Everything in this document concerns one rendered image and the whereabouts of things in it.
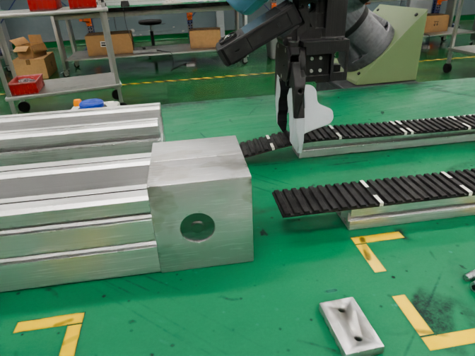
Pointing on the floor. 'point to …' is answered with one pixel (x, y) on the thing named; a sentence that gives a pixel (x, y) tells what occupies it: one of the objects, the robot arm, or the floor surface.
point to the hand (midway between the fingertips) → (286, 135)
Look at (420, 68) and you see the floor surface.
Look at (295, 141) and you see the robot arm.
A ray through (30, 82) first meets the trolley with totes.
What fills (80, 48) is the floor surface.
